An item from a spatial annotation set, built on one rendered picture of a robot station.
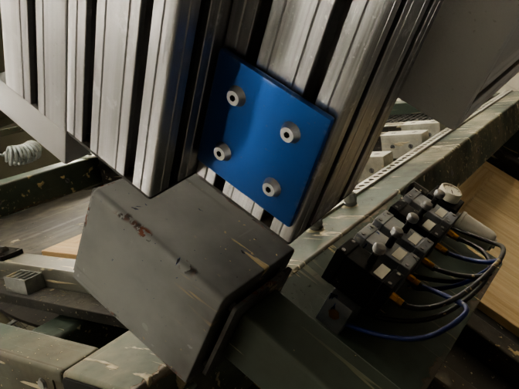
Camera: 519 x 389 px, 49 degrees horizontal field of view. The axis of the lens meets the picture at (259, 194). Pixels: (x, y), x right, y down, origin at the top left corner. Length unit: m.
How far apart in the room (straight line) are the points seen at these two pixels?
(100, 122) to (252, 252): 0.21
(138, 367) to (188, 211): 0.21
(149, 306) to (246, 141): 0.24
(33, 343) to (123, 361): 0.16
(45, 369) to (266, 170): 0.46
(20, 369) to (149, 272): 0.32
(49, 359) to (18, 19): 0.45
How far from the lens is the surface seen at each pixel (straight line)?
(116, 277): 0.57
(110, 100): 0.39
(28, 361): 0.79
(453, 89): 0.39
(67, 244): 1.37
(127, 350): 0.73
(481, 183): 2.15
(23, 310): 2.23
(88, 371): 0.71
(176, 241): 0.52
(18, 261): 1.26
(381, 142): 1.75
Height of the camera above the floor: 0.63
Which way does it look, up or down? 20 degrees up
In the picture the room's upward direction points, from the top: 54 degrees counter-clockwise
